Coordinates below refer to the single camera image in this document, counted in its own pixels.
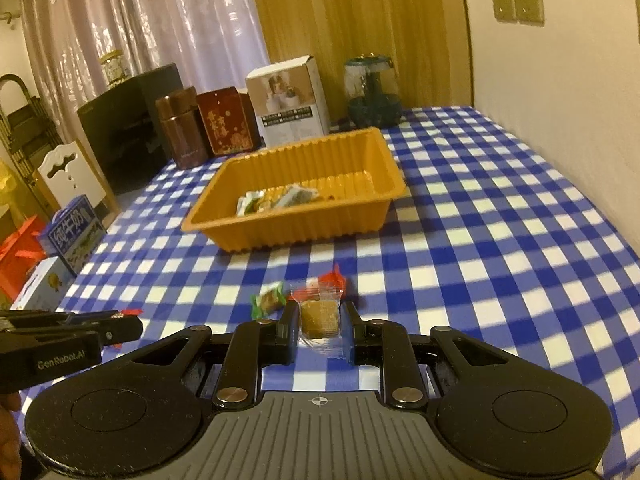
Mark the blue checkered tablecloth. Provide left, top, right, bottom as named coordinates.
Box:
left=0, top=105, right=640, bottom=480

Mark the green glass jar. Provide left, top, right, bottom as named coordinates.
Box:
left=343, top=55, right=402, bottom=129

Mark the white and blue box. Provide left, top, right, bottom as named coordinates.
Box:
left=10, top=256, right=76, bottom=311

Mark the dark metal rack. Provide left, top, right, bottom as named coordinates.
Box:
left=0, top=74, right=66, bottom=211

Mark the clear packet of dark snacks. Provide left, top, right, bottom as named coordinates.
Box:
left=272, top=185, right=321, bottom=209

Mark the white carved wooden panel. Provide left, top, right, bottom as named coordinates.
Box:
left=37, top=141, right=121, bottom=221

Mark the clear packet with brown cake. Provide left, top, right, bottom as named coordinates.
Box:
left=291, top=282, right=346, bottom=358

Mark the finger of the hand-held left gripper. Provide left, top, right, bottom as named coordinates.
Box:
left=0, top=309, right=124, bottom=322
left=0, top=315, right=144, bottom=347

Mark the black box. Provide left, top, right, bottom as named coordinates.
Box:
left=77, top=63, right=183, bottom=196

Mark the small white jar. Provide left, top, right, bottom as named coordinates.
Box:
left=98, top=49, right=132, bottom=88

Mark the blue milk carton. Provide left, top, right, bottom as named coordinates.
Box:
left=39, top=195, right=107, bottom=278

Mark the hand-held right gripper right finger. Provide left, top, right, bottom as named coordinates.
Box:
left=342, top=302, right=516, bottom=409

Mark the orange plastic tray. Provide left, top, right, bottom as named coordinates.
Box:
left=181, top=127, right=408, bottom=254

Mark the red gift bag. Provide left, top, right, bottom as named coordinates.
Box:
left=0, top=215, right=51, bottom=306

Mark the sheer pink curtain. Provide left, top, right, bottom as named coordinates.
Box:
left=20, top=0, right=271, bottom=136

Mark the dark red tin box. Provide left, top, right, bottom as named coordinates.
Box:
left=196, top=86, right=263, bottom=157

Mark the green candy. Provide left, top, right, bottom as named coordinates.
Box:
left=250, top=282, right=287, bottom=318

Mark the white cardboard box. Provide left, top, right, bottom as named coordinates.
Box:
left=245, top=55, right=331, bottom=148

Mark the small red candy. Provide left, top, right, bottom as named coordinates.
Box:
left=292, top=267, right=347, bottom=295

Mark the yellow bag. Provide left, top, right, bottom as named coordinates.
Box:
left=0, top=160, right=26, bottom=211

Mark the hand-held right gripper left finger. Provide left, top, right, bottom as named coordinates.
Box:
left=117, top=301, right=302, bottom=409

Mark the brown cylindrical canister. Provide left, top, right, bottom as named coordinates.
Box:
left=155, top=86, right=208, bottom=170

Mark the person's left hand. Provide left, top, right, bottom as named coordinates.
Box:
left=0, top=392, right=23, bottom=468

